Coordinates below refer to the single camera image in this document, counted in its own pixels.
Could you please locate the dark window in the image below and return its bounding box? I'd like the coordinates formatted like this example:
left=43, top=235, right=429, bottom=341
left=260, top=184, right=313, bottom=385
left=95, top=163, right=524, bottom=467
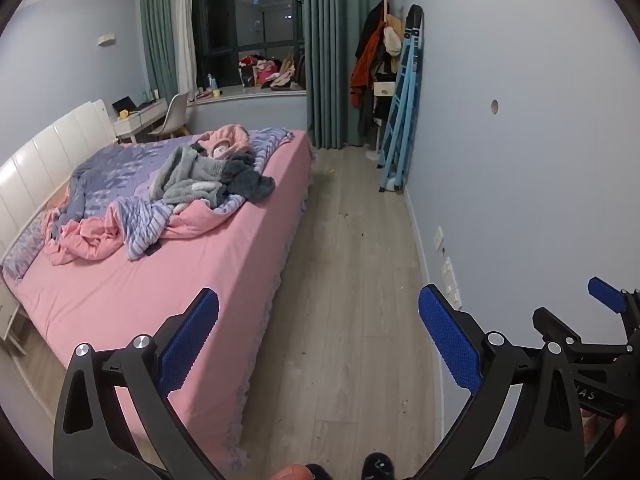
left=192, top=0, right=306, bottom=88

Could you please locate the pink bed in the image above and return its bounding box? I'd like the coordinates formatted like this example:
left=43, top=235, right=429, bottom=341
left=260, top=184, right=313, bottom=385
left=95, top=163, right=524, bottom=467
left=0, top=127, right=317, bottom=466

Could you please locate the white coat rack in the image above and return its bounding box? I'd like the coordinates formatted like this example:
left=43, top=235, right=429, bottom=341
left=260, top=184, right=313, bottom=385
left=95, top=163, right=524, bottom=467
left=365, top=0, right=396, bottom=161

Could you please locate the pile of clothes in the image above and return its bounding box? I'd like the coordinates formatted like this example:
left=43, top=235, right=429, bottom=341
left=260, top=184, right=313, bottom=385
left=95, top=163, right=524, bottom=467
left=239, top=52, right=307, bottom=92

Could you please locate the beige hat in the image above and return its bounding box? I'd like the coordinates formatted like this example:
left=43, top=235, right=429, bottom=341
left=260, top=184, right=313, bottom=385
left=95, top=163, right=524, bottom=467
left=382, top=14, right=403, bottom=58

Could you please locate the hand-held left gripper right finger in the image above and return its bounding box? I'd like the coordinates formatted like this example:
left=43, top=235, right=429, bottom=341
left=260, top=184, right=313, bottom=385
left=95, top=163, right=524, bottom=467
left=410, top=284, right=586, bottom=480

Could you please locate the person's right hand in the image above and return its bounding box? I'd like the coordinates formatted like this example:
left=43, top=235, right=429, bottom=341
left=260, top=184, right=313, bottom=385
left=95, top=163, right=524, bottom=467
left=580, top=407, right=632, bottom=461

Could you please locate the blue folding frame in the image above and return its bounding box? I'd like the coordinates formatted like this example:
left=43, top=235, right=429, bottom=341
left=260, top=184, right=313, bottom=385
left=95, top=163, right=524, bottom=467
left=377, top=4, right=426, bottom=195

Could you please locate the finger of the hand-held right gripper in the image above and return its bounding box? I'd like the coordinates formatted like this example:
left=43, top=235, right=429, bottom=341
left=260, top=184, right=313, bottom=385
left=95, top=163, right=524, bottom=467
left=587, top=276, right=640, bottom=341
left=531, top=306, right=631, bottom=361

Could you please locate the orange jacket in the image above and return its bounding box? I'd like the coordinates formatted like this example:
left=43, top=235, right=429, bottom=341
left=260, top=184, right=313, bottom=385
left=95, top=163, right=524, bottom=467
left=350, top=35, right=386, bottom=108

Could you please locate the narrow green curtain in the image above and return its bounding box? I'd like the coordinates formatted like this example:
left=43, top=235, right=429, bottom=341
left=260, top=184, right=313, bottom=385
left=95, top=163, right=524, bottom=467
left=138, top=0, right=180, bottom=106

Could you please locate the pink fluffy garment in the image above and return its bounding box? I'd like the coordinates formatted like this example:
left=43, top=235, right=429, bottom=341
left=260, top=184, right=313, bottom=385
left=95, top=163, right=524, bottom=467
left=197, top=124, right=253, bottom=161

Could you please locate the light grey fluffy garment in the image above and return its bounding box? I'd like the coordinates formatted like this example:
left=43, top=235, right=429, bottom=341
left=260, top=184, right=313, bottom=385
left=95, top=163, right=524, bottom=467
left=149, top=144, right=231, bottom=208

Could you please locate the white nightstand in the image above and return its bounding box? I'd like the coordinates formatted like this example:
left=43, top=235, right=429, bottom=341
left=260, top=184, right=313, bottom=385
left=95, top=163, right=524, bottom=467
left=0, top=280, right=26, bottom=356

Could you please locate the dark grey fluffy garment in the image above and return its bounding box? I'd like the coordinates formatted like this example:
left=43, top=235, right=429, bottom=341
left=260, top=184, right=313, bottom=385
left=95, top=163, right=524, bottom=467
left=220, top=152, right=277, bottom=207

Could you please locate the white sheer curtain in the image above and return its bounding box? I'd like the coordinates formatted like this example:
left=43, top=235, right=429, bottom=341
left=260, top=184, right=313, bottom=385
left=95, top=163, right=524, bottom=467
left=172, top=0, right=198, bottom=96

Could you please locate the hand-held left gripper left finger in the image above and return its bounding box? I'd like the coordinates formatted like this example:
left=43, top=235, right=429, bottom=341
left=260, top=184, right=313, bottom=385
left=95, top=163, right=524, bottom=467
left=52, top=287, right=228, bottom=480

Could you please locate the wide green curtain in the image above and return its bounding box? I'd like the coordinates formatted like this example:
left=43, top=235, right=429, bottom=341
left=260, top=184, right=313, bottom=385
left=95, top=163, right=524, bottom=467
left=302, top=0, right=386, bottom=151

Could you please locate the white chair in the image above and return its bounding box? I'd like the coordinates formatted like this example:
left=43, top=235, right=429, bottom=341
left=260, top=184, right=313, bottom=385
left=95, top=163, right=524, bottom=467
left=147, top=91, right=192, bottom=138

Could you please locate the white padded headboard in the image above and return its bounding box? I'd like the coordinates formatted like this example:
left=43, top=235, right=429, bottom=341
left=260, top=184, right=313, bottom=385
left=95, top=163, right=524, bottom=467
left=0, top=100, right=118, bottom=261

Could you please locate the cream box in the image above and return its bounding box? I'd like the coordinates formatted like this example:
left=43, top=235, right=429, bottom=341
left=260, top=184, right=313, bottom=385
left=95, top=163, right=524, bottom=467
left=372, top=72, right=398, bottom=98

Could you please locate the purple patterned pillow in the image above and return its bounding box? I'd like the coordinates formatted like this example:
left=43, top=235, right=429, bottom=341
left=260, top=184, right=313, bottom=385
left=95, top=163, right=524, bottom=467
left=2, top=215, right=51, bottom=281

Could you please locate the white wall switch panel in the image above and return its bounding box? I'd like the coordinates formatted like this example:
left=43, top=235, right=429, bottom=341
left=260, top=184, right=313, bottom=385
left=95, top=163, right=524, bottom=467
left=442, top=257, right=462, bottom=311

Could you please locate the black coat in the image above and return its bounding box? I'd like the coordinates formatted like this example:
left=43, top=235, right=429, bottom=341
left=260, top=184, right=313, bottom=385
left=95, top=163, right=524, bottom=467
left=355, top=0, right=388, bottom=61

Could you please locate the white desk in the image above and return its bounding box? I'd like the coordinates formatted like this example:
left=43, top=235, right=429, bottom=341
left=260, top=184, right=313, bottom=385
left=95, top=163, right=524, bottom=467
left=112, top=97, right=168, bottom=143

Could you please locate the purple and pink quilt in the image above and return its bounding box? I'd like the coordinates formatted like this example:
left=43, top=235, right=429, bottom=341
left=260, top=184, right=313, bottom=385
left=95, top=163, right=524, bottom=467
left=42, top=127, right=296, bottom=267

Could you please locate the person's leg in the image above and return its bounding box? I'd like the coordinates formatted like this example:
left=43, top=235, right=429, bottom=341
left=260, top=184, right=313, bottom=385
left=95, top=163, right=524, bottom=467
left=267, top=464, right=313, bottom=480

